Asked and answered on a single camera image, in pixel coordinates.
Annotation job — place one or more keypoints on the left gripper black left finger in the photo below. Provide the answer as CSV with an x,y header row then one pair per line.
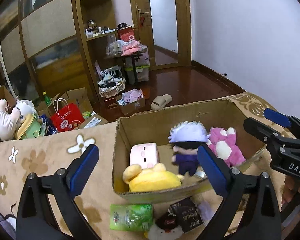
x,y
35,217

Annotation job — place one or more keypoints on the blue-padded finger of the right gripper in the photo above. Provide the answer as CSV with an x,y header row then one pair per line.
x,y
277,117

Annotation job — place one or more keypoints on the black tissue pack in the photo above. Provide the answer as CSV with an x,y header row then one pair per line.
x,y
187,214

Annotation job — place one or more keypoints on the purple white-haired plush doll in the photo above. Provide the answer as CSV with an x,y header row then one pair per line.
x,y
185,138

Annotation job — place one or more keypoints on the green tissue pack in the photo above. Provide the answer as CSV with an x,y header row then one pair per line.
x,y
136,217

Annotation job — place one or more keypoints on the person's right hand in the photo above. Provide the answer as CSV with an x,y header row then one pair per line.
x,y
290,188

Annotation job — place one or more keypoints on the person's grey-clad leg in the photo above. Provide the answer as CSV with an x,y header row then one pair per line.
x,y
8,222

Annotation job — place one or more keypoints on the pink white plush toy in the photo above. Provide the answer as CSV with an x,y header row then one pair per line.
x,y
222,142

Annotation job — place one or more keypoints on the green yellow plush toy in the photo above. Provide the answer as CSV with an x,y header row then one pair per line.
x,y
30,128

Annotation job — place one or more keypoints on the white penguin plush black cap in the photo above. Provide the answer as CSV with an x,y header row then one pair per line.
x,y
166,227

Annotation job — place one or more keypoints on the white plush with pink paws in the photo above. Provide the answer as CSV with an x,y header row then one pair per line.
x,y
11,122

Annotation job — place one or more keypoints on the red paper shopping bag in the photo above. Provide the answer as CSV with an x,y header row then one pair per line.
x,y
67,116

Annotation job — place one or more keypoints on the green glass bottle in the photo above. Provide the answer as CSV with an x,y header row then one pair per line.
x,y
47,99

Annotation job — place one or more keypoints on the beige slipper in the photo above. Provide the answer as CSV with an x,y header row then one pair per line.
x,y
161,101

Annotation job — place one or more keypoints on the white pink cube plush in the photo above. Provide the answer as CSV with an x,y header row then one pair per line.
x,y
145,155

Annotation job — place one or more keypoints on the brown cardboard box on floor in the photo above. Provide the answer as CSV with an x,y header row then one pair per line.
x,y
77,96

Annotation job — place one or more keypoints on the small box with pink items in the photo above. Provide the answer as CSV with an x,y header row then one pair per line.
x,y
131,101

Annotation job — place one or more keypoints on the clear plastic storage bin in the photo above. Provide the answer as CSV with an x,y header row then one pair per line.
x,y
141,71

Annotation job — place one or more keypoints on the wicker basket of socks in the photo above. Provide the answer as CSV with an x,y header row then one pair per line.
x,y
111,82

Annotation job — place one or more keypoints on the black side table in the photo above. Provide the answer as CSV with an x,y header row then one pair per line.
x,y
134,56

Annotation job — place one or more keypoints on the wooden door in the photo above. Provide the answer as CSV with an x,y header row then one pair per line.
x,y
164,26

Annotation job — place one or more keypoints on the pink folded cloth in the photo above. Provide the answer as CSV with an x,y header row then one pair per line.
x,y
131,47

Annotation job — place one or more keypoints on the red box on table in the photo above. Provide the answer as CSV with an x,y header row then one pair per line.
x,y
126,34

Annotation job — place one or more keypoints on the wooden wardrobe with panels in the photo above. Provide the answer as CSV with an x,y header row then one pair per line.
x,y
42,49

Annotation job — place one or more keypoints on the wooden corner shelf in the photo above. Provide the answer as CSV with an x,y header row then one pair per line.
x,y
94,24

